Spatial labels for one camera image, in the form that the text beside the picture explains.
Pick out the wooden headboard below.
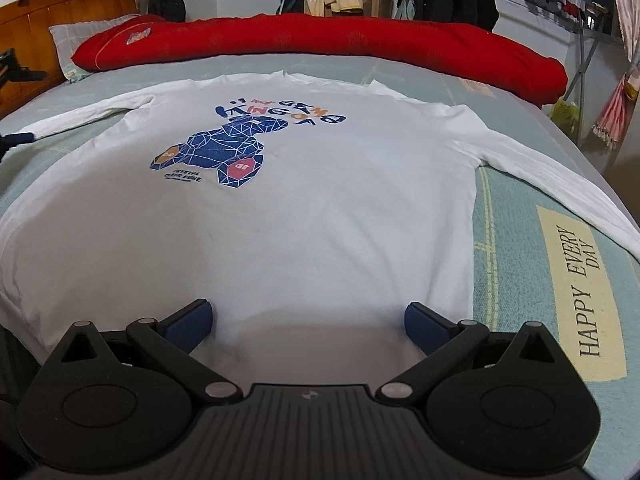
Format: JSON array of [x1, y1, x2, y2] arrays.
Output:
[[0, 0, 138, 121]]

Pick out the grey checked pillow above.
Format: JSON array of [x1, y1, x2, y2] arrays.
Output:
[[48, 12, 143, 83]]

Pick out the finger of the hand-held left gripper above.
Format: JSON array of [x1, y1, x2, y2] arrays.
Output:
[[0, 49, 49, 89], [0, 131, 39, 161]]

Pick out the white printed long-sleeve shirt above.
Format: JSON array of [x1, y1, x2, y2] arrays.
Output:
[[0, 71, 640, 391]]

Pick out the black backpack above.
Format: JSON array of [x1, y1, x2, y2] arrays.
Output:
[[148, 0, 187, 23]]

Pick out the metal clothes drying rack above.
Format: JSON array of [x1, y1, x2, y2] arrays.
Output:
[[405, 0, 613, 108]]

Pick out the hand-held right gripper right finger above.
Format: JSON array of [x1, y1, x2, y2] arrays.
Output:
[[376, 301, 571, 403]]

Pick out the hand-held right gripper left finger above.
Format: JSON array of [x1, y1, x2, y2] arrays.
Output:
[[60, 298, 244, 403]]

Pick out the pink patterned curtain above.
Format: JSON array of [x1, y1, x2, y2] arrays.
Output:
[[591, 0, 640, 153]]

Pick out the red quilt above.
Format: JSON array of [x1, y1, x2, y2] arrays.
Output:
[[70, 12, 568, 107]]

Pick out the yellow green bag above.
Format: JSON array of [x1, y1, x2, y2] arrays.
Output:
[[550, 97, 583, 136]]

